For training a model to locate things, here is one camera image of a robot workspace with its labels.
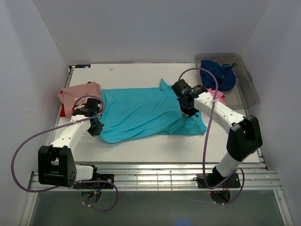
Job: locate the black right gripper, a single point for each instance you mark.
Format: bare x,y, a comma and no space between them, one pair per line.
187,109

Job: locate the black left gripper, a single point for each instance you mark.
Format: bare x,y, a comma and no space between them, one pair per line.
95,128

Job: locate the teal t-shirt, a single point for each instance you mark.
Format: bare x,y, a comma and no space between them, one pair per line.
142,112

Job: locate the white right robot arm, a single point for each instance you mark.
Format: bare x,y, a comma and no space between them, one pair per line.
244,134

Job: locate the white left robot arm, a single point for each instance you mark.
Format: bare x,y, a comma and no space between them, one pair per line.
56,165

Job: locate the pink crumpled t-shirt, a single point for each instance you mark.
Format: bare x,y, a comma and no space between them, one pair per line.
219,96

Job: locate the folded red t-shirt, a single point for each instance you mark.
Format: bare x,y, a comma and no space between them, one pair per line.
62,112

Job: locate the folded pink printed t-shirt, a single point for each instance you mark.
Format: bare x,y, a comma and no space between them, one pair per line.
75,96

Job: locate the navy blue crumpled t-shirt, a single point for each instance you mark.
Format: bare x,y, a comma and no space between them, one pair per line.
223,74

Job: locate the clear plastic bin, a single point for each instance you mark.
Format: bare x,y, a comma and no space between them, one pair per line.
243,95

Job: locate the blue white label sticker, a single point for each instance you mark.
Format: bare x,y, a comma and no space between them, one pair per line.
83,66

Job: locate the aluminium frame rail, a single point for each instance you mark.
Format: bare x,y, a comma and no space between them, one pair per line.
179,177

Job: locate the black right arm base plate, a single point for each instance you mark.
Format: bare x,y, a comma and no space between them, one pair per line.
232,182

